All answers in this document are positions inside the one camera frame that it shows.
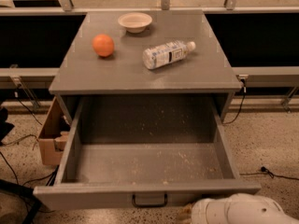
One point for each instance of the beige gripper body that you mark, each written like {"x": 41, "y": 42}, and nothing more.
{"x": 204, "y": 212}

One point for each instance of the grey top drawer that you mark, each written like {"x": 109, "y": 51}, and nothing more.
{"x": 144, "y": 151}

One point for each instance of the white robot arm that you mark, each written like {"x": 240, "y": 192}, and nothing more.
{"x": 239, "y": 208}

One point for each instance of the grey drawer cabinet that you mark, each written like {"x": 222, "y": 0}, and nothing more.
{"x": 83, "y": 72}

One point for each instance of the black tripod stand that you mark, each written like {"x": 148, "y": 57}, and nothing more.
{"x": 25, "y": 194}

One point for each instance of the cardboard box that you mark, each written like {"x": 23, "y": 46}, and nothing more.
{"x": 53, "y": 135}

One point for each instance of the clear plastic water bottle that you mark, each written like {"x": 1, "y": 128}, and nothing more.
{"x": 167, "y": 53}

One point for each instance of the orange fruit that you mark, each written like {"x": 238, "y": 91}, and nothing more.
{"x": 103, "y": 45}

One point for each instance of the beige paper bowl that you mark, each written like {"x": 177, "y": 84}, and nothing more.
{"x": 135, "y": 22}

